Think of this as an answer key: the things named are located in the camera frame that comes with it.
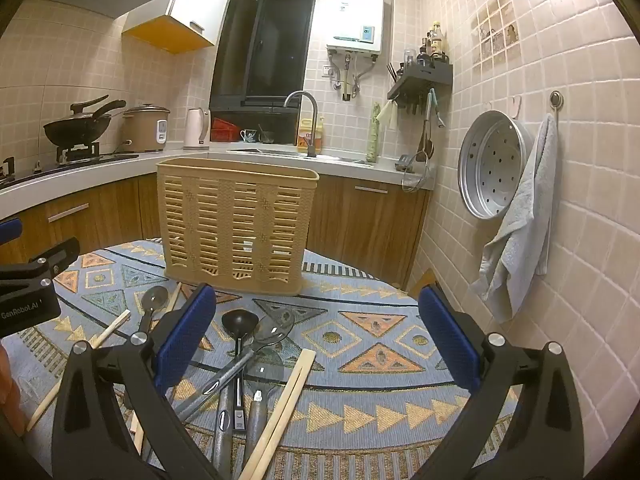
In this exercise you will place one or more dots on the wooden chair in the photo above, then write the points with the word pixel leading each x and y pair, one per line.
pixel 235 220

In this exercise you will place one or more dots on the wooden base cabinets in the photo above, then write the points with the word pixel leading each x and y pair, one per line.
pixel 365 220

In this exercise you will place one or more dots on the dark window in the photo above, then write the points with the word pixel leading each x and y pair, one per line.
pixel 260 45

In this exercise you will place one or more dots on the small grey spoon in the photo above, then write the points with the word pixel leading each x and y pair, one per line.
pixel 154 300

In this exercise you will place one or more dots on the brown rice cooker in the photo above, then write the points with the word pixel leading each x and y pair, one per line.
pixel 142 130

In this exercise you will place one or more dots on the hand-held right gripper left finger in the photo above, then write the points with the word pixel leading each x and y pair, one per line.
pixel 186 330

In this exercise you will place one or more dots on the tall white-capped condiment bottle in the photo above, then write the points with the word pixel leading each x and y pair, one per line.
pixel 437 40

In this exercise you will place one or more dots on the green loofah scrubber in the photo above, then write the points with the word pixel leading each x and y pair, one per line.
pixel 374 135

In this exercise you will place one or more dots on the grey utensil with oval hole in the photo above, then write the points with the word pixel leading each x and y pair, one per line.
pixel 222 435

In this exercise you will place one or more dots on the pale electric kettle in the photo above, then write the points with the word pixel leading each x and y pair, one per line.
pixel 195 130

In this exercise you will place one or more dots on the dark hanging ladle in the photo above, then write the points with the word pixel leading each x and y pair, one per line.
pixel 425 145

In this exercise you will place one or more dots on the steel sink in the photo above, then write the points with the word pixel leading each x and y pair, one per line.
pixel 280 152

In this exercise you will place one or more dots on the white kitchen countertop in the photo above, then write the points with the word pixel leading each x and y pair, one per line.
pixel 60 185

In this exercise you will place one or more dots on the grey towel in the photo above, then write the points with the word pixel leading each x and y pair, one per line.
pixel 520 225

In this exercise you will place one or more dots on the yellow oil bottle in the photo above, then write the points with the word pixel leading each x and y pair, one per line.
pixel 304 135

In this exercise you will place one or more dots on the yellow hanging cloth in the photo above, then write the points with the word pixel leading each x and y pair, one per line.
pixel 387 115

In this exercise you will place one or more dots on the white and orange wall cabinet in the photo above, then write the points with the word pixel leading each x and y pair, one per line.
pixel 195 5

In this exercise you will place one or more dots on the black gas stove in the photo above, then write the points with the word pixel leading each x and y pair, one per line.
pixel 75 160

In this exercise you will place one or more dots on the black wok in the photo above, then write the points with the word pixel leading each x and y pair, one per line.
pixel 75 127

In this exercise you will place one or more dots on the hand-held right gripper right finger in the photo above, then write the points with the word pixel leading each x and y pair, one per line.
pixel 450 335

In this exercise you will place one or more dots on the water heater pipes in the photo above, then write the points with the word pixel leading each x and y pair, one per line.
pixel 346 75

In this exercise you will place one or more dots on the dark condiment bottle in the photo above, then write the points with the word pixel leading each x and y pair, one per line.
pixel 425 52

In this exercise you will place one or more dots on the metal steamer tray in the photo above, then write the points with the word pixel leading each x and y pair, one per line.
pixel 490 165

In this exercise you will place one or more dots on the blue patterned tablecloth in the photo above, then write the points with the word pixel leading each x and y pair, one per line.
pixel 380 395

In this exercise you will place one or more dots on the red plastic basket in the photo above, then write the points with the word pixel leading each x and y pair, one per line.
pixel 224 130

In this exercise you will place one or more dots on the white adhesive hook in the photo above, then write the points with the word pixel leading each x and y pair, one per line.
pixel 515 105

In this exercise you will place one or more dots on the black wall rack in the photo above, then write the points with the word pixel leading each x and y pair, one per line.
pixel 425 80

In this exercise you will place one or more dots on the white water heater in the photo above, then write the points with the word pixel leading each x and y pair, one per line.
pixel 355 15

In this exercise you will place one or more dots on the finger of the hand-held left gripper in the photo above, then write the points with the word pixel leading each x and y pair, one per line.
pixel 10 230
pixel 55 257

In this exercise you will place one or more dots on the metal wall hook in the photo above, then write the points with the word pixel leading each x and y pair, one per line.
pixel 555 100

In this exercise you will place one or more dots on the glass jar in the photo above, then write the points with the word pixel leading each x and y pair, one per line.
pixel 409 57

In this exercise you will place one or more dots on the wall socket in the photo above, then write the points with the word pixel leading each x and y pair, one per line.
pixel 328 71

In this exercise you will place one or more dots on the brown wooden board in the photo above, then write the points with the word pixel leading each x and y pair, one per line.
pixel 425 282

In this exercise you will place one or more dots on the person's left forearm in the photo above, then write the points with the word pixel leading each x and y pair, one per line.
pixel 7 390

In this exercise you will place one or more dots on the metal faucet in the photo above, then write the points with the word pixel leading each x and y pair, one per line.
pixel 312 125

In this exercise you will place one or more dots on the clear slotted spoon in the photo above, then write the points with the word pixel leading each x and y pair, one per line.
pixel 274 331

